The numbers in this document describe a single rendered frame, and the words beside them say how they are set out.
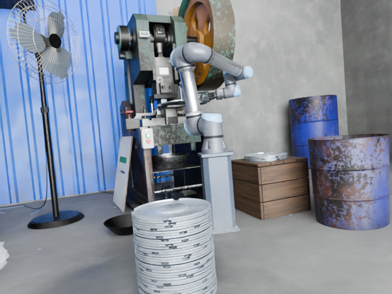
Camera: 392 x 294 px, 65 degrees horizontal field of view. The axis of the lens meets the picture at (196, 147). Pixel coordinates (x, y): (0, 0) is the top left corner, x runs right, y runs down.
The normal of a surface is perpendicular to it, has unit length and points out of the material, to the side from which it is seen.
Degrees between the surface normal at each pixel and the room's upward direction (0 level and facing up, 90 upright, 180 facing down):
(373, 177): 92
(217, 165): 90
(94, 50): 90
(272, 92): 90
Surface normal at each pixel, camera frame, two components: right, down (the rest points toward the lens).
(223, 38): 0.40, 0.25
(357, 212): -0.23, 0.11
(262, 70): 0.39, 0.02
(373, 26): -0.92, 0.10
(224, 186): 0.12, 0.04
